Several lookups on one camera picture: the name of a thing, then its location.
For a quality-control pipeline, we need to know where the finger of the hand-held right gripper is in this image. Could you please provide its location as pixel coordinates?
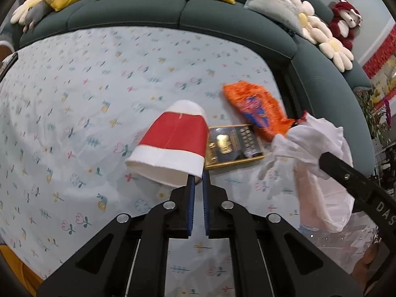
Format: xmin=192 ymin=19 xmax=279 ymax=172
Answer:
xmin=319 ymin=151 xmax=377 ymax=202

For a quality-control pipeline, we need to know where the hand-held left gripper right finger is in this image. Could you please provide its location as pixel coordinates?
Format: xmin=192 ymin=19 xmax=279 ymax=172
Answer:
xmin=202 ymin=173 xmax=363 ymax=297

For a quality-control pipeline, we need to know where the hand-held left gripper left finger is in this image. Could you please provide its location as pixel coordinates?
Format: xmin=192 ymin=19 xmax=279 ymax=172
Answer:
xmin=37 ymin=176 xmax=196 ymax=297

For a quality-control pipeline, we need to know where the white plastic bag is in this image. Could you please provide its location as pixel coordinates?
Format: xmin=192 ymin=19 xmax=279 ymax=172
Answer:
xmin=258 ymin=116 xmax=356 ymax=234

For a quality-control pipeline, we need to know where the red and white paper cup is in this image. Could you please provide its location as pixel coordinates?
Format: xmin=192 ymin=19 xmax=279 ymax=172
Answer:
xmin=124 ymin=99 xmax=208 ymax=188

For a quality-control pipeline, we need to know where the orange snack bag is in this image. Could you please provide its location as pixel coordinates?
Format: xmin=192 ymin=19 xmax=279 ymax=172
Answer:
xmin=223 ymin=81 xmax=310 ymax=141

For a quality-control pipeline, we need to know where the person's right hand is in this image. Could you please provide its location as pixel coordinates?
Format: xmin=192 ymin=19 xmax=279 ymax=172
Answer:
xmin=353 ymin=244 xmax=382 ymax=288

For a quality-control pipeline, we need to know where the black and gold box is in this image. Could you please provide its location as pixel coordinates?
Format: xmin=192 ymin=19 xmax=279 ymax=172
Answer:
xmin=204 ymin=124 xmax=266 ymax=170

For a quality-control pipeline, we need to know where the white flower cushion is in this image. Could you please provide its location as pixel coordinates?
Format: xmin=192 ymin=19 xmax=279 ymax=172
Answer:
xmin=288 ymin=0 xmax=331 ymax=45
xmin=319 ymin=35 xmax=355 ymax=72

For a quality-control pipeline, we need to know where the floral print tablecloth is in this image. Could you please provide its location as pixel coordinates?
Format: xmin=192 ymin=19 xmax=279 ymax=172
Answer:
xmin=0 ymin=26 xmax=381 ymax=297

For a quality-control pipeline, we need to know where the red teddy bear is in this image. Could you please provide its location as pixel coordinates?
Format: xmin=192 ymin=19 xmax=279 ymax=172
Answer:
xmin=328 ymin=0 xmax=362 ymax=50

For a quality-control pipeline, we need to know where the blue-grey embroidered cushion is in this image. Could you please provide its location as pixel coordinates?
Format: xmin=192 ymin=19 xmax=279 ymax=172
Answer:
xmin=244 ymin=0 xmax=302 ymax=34

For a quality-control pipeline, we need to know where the teal sectional sofa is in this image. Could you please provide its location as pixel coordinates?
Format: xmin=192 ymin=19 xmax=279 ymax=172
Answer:
xmin=12 ymin=0 xmax=376 ymax=177

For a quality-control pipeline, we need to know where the grey and cream plush toy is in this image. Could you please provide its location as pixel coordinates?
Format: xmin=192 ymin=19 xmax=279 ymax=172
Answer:
xmin=10 ymin=0 xmax=51 ymax=33

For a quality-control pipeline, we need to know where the red wall decoration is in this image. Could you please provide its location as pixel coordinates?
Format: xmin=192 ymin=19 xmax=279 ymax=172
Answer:
xmin=362 ymin=22 xmax=396 ymax=78

